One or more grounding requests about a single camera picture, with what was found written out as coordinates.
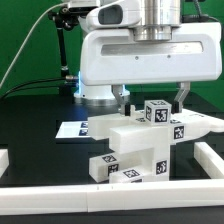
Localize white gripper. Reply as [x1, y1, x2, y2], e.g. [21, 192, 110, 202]
[79, 0, 223, 117]

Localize white chair backrest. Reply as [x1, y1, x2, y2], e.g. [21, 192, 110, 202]
[88, 109, 224, 154]

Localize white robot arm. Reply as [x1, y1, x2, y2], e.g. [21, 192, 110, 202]
[67, 0, 222, 112]

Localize white marker base sheet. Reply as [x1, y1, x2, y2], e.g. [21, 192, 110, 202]
[56, 121, 88, 139]

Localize white block far left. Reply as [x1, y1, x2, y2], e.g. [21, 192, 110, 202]
[0, 149, 9, 178]

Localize white boundary frame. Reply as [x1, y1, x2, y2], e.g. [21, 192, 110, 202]
[0, 141, 224, 216]

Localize overhead camera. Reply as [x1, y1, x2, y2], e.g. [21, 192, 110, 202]
[61, 0, 100, 13]

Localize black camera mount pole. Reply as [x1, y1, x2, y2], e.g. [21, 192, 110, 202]
[48, 6, 78, 96]

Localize white cable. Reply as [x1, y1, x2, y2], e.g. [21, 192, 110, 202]
[0, 3, 68, 91]

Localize black cables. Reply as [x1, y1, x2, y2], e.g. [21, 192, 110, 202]
[0, 77, 81, 101]

